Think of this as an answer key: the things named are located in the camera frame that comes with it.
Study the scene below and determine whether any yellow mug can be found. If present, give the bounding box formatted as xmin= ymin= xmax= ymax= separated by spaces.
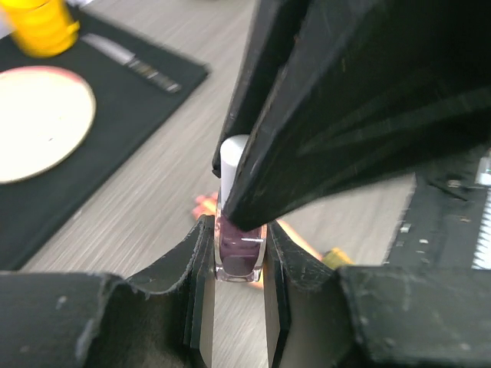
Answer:
xmin=1 ymin=0 xmax=80 ymax=58

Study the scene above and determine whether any pink cream plate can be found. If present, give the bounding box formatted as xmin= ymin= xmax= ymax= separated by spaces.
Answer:
xmin=1 ymin=66 xmax=97 ymax=184

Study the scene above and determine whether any mannequin hand with painted nails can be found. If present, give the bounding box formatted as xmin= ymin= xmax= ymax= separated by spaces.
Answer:
xmin=192 ymin=192 xmax=322 ymax=261

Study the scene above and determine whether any white slotted cable duct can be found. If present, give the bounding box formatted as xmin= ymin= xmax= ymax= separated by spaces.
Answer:
xmin=472 ymin=150 xmax=491 ymax=270

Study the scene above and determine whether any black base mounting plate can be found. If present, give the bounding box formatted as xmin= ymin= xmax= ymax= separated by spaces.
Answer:
xmin=384 ymin=148 xmax=489 ymax=268

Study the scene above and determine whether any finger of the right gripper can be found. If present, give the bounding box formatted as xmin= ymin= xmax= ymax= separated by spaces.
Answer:
xmin=223 ymin=1 xmax=490 ymax=230
xmin=212 ymin=0 xmax=310 ymax=178

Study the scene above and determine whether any black placemat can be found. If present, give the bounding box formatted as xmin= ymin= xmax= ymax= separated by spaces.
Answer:
xmin=1 ymin=8 xmax=209 ymax=271

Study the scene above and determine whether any purple nail polish bottle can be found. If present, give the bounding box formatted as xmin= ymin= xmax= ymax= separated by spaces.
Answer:
xmin=214 ymin=214 xmax=267 ymax=283

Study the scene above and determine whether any white nail polish brush cap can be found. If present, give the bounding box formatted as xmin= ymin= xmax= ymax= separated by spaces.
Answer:
xmin=219 ymin=134 xmax=249 ymax=207

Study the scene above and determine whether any yellow plaid sleeve forearm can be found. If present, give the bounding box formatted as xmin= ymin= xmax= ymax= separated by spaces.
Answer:
xmin=321 ymin=248 xmax=354 ymax=270

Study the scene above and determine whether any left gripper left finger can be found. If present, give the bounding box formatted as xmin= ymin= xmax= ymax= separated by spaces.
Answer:
xmin=1 ymin=216 xmax=215 ymax=368

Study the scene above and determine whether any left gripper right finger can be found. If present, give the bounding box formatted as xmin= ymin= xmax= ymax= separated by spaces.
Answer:
xmin=264 ymin=223 xmax=490 ymax=367

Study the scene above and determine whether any silver knife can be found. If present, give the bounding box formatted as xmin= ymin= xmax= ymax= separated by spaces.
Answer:
xmin=81 ymin=33 xmax=182 ymax=94

